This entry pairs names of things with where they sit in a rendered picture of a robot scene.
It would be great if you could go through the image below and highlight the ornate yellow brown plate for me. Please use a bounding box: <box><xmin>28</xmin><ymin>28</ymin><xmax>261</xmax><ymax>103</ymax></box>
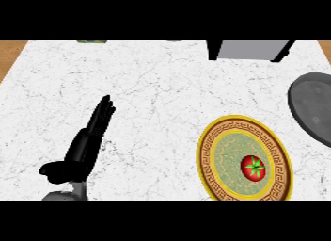
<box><xmin>196</xmin><ymin>114</ymin><xmax>295</xmax><ymax>201</ymax></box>

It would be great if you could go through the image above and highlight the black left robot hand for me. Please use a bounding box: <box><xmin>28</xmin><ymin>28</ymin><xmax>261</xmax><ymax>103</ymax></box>
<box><xmin>37</xmin><ymin>94</ymin><xmax>116</xmax><ymax>185</ymax></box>

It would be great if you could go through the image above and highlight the dark grey pan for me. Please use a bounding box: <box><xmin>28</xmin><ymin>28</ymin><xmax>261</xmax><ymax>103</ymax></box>
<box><xmin>286</xmin><ymin>72</ymin><xmax>331</xmax><ymax>157</ymax></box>

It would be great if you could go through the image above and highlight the grey appliance with black frame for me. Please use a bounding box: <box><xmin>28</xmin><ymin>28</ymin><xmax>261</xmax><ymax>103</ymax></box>
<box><xmin>206</xmin><ymin>40</ymin><xmax>296</xmax><ymax>63</ymax></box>

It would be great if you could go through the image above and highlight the red tomato with green stem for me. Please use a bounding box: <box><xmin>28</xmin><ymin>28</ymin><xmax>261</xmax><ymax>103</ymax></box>
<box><xmin>239</xmin><ymin>154</ymin><xmax>268</xmax><ymax>183</ymax></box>

